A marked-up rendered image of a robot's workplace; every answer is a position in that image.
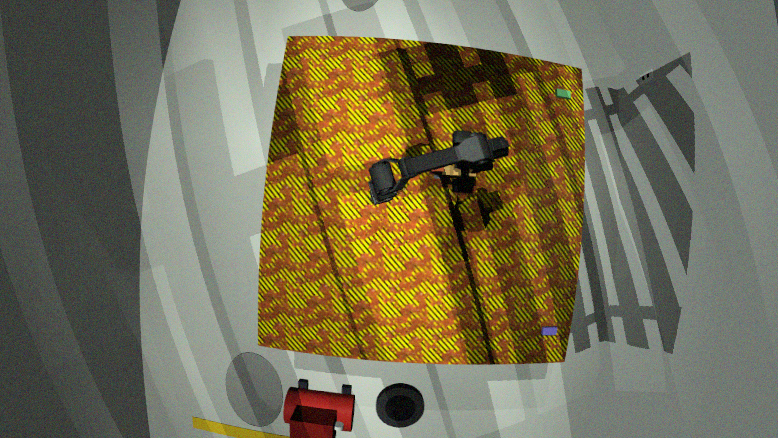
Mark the green rectangular bar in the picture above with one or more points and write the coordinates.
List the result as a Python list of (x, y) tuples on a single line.
[(562, 94)]

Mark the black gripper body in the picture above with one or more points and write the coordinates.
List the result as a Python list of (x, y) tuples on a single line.
[(462, 185)]

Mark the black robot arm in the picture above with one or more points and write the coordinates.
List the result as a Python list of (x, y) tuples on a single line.
[(475, 150)]

